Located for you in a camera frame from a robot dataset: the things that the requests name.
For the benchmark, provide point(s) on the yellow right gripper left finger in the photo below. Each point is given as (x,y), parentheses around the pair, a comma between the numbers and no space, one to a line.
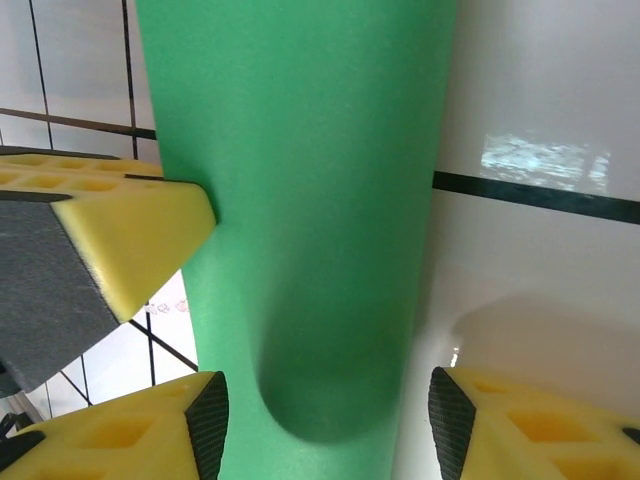
(115,440)

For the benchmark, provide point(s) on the green square paper sheet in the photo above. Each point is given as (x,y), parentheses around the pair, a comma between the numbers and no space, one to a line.
(310,200)

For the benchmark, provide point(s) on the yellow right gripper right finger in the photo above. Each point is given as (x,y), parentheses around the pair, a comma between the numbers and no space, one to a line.
(530,430)

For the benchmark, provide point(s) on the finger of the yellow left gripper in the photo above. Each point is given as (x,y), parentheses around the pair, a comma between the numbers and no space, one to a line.
(130,235)

